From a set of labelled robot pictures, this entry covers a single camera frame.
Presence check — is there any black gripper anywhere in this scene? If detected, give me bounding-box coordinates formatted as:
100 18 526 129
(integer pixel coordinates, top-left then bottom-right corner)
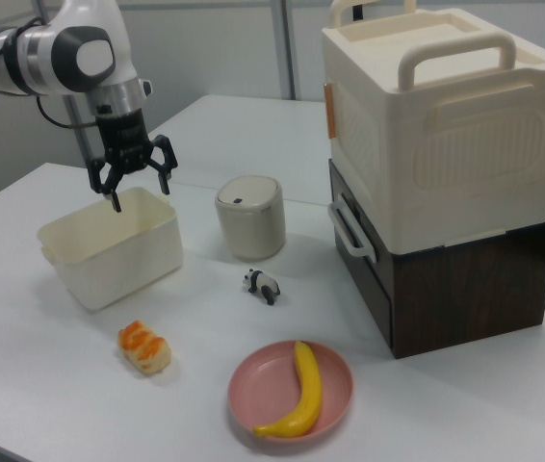
86 107 179 214

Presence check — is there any cream plastic box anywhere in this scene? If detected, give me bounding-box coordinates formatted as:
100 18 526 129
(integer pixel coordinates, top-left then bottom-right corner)
36 187 185 316

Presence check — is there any large cream storage box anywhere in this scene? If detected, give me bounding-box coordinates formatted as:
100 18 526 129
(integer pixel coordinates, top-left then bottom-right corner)
321 0 545 254

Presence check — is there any small cream lidded trash can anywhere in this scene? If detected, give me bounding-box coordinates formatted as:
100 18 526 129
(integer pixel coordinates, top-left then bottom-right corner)
214 174 287 263

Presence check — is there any toy panda figure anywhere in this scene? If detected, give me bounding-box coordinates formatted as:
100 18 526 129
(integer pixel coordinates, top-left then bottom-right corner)
241 268 282 307

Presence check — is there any toy shrimp sushi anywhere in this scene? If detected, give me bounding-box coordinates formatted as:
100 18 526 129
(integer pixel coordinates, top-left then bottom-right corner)
117 319 173 377

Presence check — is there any pink plastic plate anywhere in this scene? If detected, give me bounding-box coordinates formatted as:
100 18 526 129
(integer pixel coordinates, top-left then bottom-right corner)
227 339 354 440

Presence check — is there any yellow toy banana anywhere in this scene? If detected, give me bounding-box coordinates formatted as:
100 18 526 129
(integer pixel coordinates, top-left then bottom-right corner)
251 340 324 425

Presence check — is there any dark wooden drawer cabinet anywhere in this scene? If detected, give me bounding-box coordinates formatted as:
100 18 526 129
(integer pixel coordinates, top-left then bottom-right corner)
327 158 545 361

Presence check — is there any grey metal post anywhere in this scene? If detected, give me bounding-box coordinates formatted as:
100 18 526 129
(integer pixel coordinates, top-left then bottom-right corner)
64 93 99 170

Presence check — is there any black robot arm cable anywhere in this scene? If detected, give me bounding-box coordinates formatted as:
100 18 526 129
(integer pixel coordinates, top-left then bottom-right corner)
0 0 100 131

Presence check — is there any white drawer handle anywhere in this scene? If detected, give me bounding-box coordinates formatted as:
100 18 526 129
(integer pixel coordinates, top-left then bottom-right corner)
327 197 379 264

